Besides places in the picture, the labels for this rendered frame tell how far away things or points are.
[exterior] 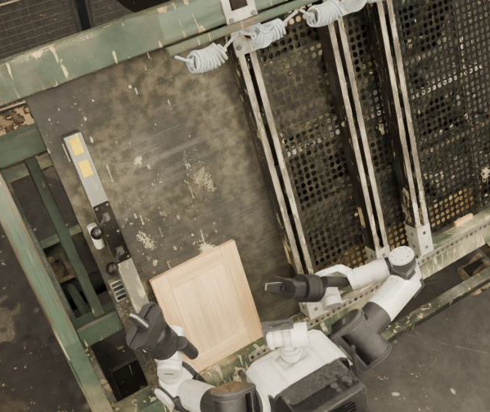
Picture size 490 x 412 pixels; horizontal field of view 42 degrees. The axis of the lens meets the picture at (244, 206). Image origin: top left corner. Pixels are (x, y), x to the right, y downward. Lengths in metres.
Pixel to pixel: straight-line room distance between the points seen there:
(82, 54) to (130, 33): 0.14
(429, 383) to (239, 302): 1.41
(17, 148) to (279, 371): 0.97
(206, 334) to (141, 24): 1.06
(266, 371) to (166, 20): 1.01
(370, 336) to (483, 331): 1.74
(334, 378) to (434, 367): 1.68
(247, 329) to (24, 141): 1.00
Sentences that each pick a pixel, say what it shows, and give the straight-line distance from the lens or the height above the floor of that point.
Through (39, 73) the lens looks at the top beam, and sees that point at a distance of 1.77.
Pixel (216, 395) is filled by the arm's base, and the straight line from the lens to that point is 1.78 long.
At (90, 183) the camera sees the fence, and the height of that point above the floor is 1.57.
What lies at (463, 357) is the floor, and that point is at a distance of 3.50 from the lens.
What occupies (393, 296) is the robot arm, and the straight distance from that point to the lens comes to 1.97.
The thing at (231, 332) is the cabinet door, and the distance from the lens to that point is 2.31.
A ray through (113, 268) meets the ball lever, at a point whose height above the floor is 1.45.
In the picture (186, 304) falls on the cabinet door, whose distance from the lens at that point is 2.18.
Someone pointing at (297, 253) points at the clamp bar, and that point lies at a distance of 2.24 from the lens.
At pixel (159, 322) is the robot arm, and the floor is 1.57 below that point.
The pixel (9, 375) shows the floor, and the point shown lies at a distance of 3.45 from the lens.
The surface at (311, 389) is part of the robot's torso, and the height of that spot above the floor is 1.39.
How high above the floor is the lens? 3.05
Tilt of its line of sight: 54 degrees down
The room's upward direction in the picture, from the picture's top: 2 degrees clockwise
